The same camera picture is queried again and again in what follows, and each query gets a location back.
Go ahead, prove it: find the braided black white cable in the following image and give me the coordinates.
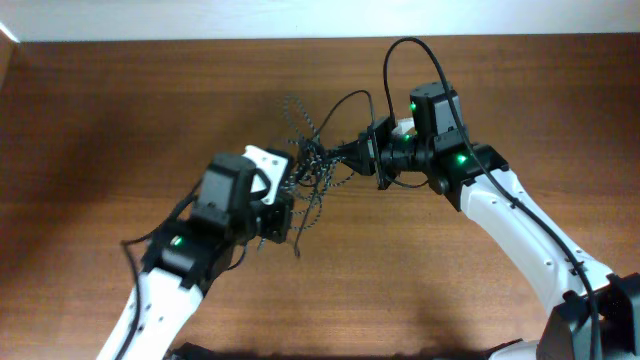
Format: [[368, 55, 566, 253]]
[[255, 94, 356, 253]]

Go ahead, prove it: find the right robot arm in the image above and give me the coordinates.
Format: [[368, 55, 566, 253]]
[[329, 82, 639, 359]]

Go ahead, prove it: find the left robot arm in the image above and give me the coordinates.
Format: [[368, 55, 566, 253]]
[[98, 145, 294, 359]]

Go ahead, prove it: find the right camera cable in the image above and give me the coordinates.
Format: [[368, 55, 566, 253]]
[[382, 36, 601, 360]]

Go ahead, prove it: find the camera cable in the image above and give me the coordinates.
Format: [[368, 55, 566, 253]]
[[113, 179, 201, 360], [382, 36, 601, 360]]

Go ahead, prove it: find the left camera cable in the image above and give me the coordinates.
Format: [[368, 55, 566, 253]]
[[113, 179, 201, 360]]

